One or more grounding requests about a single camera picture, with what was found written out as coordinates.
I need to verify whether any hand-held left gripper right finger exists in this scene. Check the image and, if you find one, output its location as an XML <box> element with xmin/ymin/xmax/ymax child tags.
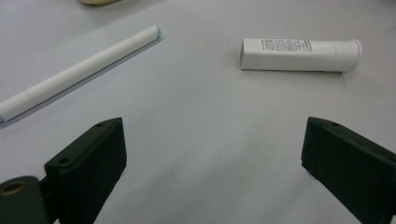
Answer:
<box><xmin>301</xmin><ymin>116</ymin><xmax>396</xmax><ymax>224</ymax></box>

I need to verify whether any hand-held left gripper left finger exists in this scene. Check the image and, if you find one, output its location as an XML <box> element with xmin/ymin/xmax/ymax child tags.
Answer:
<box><xmin>44</xmin><ymin>117</ymin><xmax>128</xmax><ymax>224</ymax></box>

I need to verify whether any white pen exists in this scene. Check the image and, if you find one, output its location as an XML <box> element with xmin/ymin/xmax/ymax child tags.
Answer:
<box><xmin>0</xmin><ymin>24</ymin><xmax>163</xmax><ymax>125</ymax></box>

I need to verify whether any white tube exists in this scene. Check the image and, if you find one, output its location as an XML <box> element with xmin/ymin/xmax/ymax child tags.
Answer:
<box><xmin>239</xmin><ymin>37</ymin><xmax>363</xmax><ymax>74</ymax></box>

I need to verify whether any beige pen holder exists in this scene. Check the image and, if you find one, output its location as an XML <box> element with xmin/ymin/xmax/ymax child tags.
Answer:
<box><xmin>78</xmin><ymin>0</ymin><xmax>120</xmax><ymax>6</ymax></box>

